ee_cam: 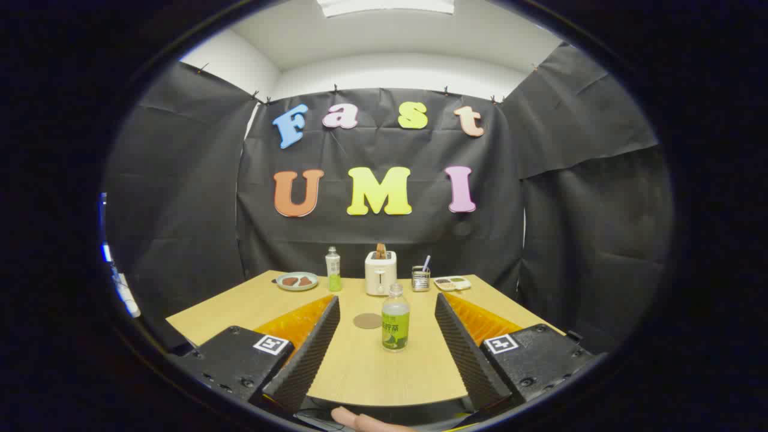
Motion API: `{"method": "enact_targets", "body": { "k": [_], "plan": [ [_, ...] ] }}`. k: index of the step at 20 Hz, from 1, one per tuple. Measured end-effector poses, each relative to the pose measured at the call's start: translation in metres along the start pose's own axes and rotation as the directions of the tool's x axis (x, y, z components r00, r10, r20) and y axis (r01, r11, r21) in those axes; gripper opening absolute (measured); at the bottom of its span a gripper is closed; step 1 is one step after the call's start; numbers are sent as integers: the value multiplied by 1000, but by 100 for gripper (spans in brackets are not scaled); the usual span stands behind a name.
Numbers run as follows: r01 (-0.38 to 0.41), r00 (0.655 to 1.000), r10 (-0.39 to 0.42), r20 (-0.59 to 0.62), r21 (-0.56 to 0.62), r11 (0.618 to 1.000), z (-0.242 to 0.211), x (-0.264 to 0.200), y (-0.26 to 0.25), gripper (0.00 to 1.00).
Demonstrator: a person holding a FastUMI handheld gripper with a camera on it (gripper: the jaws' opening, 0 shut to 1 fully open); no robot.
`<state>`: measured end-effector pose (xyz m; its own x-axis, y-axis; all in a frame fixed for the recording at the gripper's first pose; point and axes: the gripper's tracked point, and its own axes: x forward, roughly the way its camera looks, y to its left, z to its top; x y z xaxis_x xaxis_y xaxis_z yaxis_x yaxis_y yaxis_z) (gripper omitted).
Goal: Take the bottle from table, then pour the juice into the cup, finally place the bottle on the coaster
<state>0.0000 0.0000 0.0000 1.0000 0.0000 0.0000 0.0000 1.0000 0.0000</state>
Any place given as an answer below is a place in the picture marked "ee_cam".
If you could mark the green label juice bottle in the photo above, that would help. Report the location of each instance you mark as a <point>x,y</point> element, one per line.
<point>396,329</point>

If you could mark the white toaster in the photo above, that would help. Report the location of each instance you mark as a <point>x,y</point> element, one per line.
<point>380,276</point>

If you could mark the toast slice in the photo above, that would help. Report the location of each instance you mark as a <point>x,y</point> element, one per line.
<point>381,251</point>

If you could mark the black backdrop cloth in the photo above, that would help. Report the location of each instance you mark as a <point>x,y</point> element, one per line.
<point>384,240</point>

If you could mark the slim capped green drink bottle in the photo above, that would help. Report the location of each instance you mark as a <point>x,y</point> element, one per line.
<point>333,270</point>

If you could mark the ceiling light panel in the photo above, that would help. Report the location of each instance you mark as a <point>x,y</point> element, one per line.
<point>384,6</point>

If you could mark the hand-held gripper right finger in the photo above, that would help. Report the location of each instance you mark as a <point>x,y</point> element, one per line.
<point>465,354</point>

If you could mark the round brown coaster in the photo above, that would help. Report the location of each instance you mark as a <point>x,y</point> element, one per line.
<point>367,321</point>

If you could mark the pale green plate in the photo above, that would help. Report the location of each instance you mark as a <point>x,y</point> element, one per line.
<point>297,287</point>

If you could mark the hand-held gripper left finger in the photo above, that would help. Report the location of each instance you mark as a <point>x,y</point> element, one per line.
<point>312,354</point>

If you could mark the small white food tray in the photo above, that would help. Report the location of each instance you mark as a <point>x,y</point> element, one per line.
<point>453,283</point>

